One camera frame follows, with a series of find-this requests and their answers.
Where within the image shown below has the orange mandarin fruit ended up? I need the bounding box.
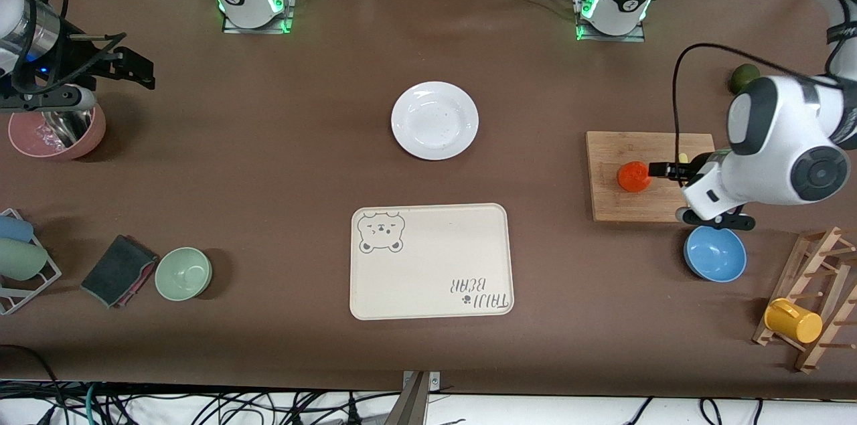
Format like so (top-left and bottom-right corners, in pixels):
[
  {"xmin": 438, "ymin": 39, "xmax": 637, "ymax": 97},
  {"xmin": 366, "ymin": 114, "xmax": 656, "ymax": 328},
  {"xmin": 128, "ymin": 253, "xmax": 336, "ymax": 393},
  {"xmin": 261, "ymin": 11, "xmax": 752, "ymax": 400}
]
[{"xmin": 617, "ymin": 161, "xmax": 652, "ymax": 193}]

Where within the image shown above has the white round plate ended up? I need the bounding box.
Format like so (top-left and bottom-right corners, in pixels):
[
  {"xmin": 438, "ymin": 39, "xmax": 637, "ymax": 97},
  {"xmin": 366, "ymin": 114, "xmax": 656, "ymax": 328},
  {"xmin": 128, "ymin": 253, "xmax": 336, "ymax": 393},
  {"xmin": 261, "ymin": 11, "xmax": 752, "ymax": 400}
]
[{"xmin": 391, "ymin": 81, "xmax": 480, "ymax": 161}]

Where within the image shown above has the bamboo cutting board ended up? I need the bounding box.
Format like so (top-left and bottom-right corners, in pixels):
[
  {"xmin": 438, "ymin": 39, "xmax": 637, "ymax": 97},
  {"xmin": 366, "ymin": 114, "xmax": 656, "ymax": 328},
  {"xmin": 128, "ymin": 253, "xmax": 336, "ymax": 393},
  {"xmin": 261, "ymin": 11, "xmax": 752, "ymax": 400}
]
[{"xmin": 586, "ymin": 131, "xmax": 717, "ymax": 223}]

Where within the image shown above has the metal scoop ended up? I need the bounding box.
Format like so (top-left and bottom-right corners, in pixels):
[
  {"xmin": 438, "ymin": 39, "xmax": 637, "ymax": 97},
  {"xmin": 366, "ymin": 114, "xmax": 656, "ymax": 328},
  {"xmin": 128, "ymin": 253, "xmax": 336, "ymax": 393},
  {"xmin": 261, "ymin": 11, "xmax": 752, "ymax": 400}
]
[{"xmin": 42, "ymin": 109, "xmax": 94, "ymax": 148}]

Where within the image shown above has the pink bowl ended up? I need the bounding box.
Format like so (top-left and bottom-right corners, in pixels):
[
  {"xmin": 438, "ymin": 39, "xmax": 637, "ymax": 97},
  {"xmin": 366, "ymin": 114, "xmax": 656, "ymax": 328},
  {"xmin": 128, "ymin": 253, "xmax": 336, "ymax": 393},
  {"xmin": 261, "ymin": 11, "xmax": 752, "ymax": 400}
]
[{"xmin": 8, "ymin": 104, "xmax": 106, "ymax": 161}]

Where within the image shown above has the blue bowl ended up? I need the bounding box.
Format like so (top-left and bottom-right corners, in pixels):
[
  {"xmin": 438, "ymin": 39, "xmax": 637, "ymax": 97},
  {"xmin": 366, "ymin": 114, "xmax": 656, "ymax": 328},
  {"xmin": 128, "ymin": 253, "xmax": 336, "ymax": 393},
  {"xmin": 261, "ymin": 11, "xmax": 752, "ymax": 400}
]
[{"xmin": 684, "ymin": 225, "xmax": 748, "ymax": 283}]

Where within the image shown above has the dark green avocado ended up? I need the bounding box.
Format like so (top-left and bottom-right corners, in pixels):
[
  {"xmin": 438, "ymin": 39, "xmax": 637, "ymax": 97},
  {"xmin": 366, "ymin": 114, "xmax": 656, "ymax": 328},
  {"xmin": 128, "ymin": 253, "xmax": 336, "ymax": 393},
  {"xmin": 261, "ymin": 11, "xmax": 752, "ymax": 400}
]
[{"xmin": 728, "ymin": 64, "xmax": 761, "ymax": 96}]

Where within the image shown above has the pale blue cup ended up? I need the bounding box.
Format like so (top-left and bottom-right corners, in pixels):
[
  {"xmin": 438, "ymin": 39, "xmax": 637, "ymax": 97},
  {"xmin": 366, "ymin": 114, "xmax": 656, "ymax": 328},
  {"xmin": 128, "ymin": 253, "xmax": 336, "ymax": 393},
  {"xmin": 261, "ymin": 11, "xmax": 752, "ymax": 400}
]
[{"xmin": 0, "ymin": 215, "xmax": 34, "ymax": 244}]

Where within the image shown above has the yellow mug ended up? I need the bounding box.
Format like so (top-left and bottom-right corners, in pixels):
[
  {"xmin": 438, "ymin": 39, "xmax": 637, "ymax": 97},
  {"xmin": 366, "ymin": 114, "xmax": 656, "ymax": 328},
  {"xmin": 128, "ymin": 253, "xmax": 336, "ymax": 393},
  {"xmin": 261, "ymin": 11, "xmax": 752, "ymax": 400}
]
[{"xmin": 764, "ymin": 298, "xmax": 824, "ymax": 345}]

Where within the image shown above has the wooden cup rack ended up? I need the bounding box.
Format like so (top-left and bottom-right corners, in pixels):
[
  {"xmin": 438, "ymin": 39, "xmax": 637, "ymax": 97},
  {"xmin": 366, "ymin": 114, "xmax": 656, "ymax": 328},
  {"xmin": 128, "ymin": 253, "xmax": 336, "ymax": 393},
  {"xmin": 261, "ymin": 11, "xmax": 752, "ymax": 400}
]
[{"xmin": 752, "ymin": 227, "xmax": 857, "ymax": 373}]

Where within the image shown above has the dark grey folded cloth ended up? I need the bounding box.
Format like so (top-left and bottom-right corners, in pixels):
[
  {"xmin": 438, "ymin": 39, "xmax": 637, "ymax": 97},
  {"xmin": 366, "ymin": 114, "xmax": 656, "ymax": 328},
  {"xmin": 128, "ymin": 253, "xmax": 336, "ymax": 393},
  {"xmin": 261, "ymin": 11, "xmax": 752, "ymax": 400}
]
[{"xmin": 80, "ymin": 234, "xmax": 159, "ymax": 309}]

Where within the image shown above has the pale green cup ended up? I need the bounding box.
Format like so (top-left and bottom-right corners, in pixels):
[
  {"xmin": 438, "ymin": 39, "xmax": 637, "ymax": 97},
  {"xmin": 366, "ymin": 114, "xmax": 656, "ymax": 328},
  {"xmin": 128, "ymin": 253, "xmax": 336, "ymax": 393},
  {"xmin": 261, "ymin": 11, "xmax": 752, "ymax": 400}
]
[{"xmin": 0, "ymin": 238, "xmax": 49, "ymax": 281}]

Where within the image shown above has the pale green bowl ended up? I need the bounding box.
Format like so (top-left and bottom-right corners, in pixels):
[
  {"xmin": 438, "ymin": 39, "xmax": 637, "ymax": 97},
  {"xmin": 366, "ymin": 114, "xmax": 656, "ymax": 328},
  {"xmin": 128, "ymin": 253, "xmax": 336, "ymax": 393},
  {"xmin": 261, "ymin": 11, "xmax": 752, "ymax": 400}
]
[{"xmin": 155, "ymin": 247, "xmax": 213, "ymax": 302}]

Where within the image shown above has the cream bear print tray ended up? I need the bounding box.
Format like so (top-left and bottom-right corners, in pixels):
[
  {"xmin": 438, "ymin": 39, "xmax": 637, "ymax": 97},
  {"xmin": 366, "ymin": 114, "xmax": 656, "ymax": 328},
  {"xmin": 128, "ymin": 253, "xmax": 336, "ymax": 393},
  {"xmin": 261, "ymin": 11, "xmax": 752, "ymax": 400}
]
[{"xmin": 349, "ymin": 203, "xmax": 515, "ymax": 321}]

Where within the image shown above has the dark aluminium table leg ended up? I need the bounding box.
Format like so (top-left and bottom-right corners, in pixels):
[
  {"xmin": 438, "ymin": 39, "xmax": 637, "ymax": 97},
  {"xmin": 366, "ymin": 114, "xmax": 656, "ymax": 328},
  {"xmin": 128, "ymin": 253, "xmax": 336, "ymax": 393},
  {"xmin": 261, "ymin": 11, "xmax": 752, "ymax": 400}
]
[{"xmin": 384, "ymin": 371, "xmax": 431, "ymax": 425}]

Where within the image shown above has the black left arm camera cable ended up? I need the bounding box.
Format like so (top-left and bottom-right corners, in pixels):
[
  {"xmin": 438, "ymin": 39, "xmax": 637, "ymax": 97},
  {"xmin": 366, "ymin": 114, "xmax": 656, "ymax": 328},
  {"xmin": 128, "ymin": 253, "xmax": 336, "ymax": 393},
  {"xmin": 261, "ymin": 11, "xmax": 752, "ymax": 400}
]
[{"xmin": 672, "ymin": 44, "xmax": 838, "ymax": 175}]

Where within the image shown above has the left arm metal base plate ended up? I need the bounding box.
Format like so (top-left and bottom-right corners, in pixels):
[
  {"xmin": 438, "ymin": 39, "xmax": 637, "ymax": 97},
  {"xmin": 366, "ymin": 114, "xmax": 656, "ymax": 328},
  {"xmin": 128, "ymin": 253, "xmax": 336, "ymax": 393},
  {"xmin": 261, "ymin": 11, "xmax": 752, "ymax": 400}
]
[{"xmin": 574, "ymin": 0, "xmax": 647, "ymax": 43}]

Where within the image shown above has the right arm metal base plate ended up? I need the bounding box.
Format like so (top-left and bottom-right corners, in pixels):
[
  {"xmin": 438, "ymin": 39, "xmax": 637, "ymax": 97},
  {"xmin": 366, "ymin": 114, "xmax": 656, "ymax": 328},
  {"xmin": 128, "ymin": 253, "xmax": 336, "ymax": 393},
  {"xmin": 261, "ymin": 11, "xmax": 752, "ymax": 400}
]
[{"xmin": 222, "ymin": 0, "xmax": 295, "ymax": 35}]

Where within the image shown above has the white wire cup rack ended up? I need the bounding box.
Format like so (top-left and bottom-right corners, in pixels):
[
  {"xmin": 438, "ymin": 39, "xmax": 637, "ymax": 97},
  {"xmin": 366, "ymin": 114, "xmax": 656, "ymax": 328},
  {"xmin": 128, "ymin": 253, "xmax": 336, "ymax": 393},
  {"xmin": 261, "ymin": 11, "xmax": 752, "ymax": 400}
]
[{"xmin": 0, "ymin": 208, "xmax": 62, "ymax": 316}]

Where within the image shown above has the metal table bracket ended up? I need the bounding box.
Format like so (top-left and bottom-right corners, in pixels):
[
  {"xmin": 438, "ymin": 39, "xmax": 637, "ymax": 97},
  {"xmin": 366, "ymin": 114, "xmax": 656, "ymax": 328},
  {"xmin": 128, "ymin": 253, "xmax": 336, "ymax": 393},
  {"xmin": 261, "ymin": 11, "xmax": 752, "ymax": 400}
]
[{"xmin": 402, "ymin": 370, "xmax": 441, "ymax": 391}]

